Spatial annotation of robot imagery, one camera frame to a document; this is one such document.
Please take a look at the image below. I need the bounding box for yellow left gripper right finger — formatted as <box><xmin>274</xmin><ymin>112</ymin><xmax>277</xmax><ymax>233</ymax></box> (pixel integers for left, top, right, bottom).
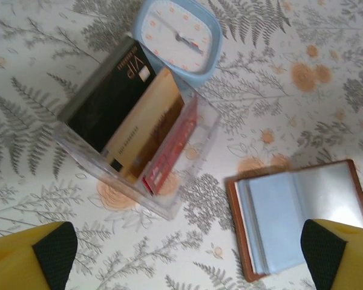
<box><xmin>301</xmin><ymin>219</ymin><xmax>363</xmax><ymax>290</ymax></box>

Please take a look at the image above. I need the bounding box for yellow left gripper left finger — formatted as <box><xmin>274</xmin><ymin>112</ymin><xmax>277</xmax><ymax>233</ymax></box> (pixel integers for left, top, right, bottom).
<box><xmin>0</xmin><ymin>221</ymin><xmax>79</xmax><ymax>290</ymax></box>

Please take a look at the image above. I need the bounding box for red plastic card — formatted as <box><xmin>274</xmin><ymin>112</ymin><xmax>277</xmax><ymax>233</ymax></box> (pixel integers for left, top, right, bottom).
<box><xmin>142</xmin><ymin>96</ymin><xmax>199</xmax><ymax>196</ymax></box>

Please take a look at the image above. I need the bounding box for black VIP card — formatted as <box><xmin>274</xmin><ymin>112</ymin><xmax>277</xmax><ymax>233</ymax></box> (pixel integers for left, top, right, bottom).
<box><xmin>67</xmin><ymin>45</ymin><xmax>158</xmax><ymax>153</ymax></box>

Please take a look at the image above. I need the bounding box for gold plastic card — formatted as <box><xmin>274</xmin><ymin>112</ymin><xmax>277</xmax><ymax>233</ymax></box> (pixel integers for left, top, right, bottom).
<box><xmin>104</xmin><ymin>68</ymin><xmax>185</xmax><ymax>182</ymax></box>

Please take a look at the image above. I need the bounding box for clear acrylic box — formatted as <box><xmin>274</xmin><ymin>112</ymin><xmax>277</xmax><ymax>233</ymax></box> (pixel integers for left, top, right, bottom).
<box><xmin>56</xmin><ymin>36</ymin><xmax>222</xmax><ymax>221</ymax></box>

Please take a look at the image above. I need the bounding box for light blue cup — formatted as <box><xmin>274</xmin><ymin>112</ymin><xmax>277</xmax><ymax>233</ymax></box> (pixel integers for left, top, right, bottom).
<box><xmin>130</xmin><ymin>0</ymin><xmax>224</xmax><ymax>88</ymax></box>

